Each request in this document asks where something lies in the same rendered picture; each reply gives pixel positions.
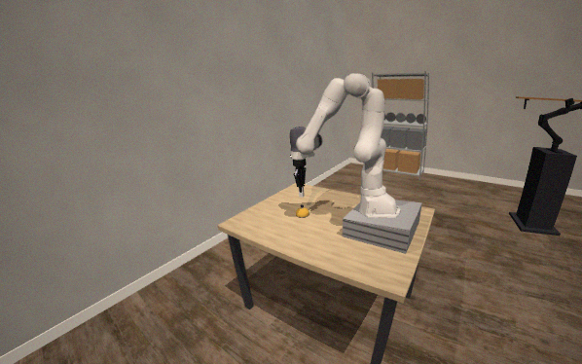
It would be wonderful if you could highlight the gold dome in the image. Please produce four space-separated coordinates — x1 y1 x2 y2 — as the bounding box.
296 205 309 218

